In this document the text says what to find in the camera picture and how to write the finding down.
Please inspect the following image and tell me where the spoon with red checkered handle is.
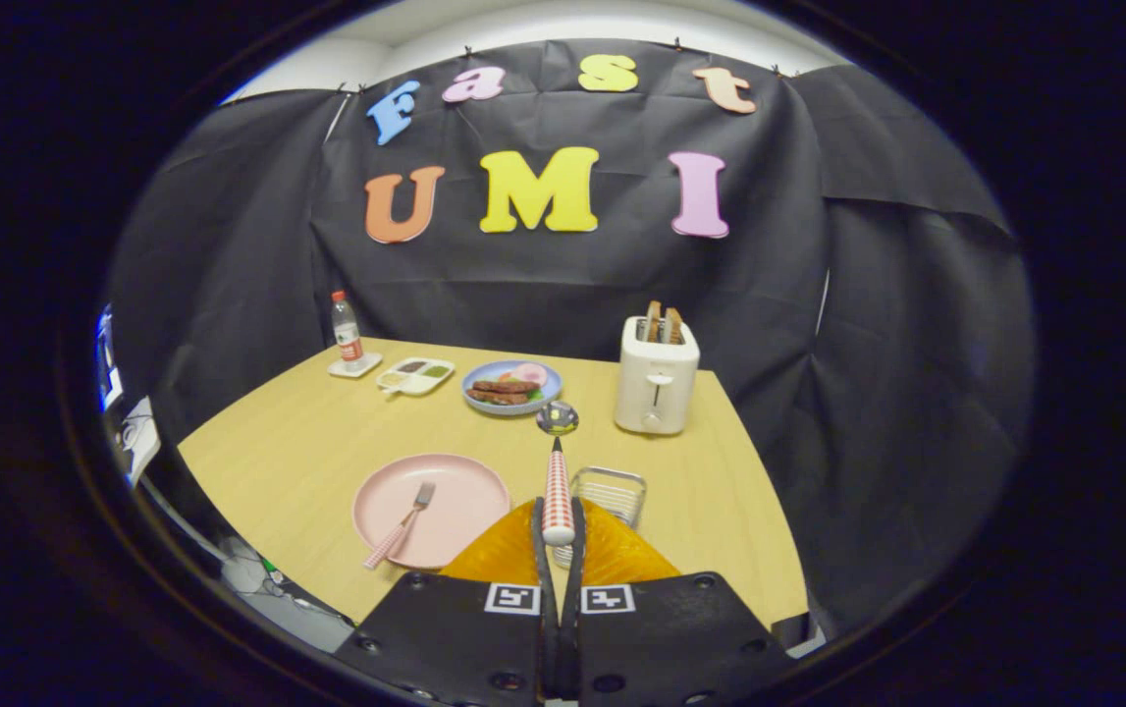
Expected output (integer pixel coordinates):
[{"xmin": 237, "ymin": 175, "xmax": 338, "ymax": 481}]
[{"xmin": 536, "ymin": 401, "xmax": 580, "ymax": 547}]

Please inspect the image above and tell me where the white toaster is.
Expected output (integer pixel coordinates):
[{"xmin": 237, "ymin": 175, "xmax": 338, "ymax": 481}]
[{"xmin": 615, "ymin": 314, "xmax": 701, "ymax": 436}]

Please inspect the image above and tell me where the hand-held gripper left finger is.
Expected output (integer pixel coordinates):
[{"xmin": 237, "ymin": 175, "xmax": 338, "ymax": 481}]
[{"xmin": 335, "ymin": 496, "xmax": 562, "ymax": 707}]

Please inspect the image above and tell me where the pink plate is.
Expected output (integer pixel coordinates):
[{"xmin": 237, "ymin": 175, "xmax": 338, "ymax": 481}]
[{"xmin": 352, "ymin": 453, "xmax": 511, "ymax": 571}]

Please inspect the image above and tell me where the clear water bottle red label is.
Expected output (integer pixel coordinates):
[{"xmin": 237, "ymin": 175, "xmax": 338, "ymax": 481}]
[{"xmin": 331, "ymin": 291, "xmax": 365, "ymax": 372}]

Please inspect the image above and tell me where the white device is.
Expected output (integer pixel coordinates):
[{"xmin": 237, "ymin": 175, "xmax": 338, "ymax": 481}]
[{"xmin": 119, "ymin": 396, "xmax": 163, "ymax": 487}]

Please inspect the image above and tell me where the black backdrop cloth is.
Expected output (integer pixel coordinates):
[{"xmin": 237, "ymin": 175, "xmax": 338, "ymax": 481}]
[{"xmin": 101, "ymin": 39, "xmax": 1035, "ymax": 639}]

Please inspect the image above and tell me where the metal wire basket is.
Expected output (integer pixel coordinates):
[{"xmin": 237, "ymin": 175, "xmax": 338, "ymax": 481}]
[{"xmin": 553, "ymin": 466, "xmax": 647, "ymax": 569}]

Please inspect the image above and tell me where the blue plate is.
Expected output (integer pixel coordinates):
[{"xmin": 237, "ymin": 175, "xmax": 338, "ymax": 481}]
[{"xmin": 461, "ymin": 359, "xmax": 563, "ymax": 416}]

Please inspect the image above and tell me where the white divided sauce tray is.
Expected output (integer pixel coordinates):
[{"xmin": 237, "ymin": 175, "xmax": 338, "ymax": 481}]
[{"xmin": 375, "ymin": 357, "xmax": 456, "ymax": 397}]

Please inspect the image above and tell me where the lit monitor screen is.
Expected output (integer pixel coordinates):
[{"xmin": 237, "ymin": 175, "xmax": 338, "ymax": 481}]
[{"xmin": 96, "ymin": 304, "xmax": 127, "ymax": 411}]

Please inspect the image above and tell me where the fork with red checkered handle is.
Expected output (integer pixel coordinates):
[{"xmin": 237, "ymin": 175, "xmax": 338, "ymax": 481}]
[{"xmin": 362, "ymin": 481, "xmax": 437, "ymax": 571}]

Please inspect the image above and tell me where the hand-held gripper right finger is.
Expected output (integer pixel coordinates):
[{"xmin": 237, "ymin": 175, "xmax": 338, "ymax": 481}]
[{"xmin": 563, "ymin": 496, "xmax": 799, "ymax": 707}]

